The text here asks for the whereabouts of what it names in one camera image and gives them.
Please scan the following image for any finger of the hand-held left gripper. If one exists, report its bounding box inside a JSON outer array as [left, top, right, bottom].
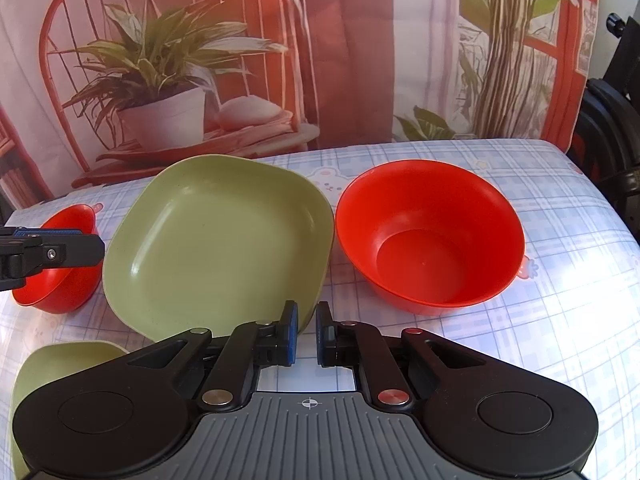
[[0, 227, 106, 292]]

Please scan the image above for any black chair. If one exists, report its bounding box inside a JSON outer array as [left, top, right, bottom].
[[568, 13, 640, 241]]

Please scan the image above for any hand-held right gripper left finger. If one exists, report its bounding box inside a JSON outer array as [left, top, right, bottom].
[[126, 301, 300, 414]]

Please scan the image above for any printed plant backdrop cloth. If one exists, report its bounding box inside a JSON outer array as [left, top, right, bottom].
[[0, 0, 601, 211]]

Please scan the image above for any large green square plate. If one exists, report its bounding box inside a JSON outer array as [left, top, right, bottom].
[[102, 155, 335, 354]]

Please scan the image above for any small green plate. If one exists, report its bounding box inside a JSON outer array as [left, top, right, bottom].
[[9, 341, 130, 479]]

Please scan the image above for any small red bowl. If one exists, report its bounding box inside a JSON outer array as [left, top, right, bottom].
[[12, 204, 101, 315]]

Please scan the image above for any large red bowl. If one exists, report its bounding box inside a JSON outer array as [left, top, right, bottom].
[[335, 160, 526, 317]]

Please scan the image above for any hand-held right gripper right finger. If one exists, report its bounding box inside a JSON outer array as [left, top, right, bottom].
[[316, 301, 487, 410]]

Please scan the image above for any plaid tablecloth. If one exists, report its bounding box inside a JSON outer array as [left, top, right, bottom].
[[0, 138, 640, 480]]

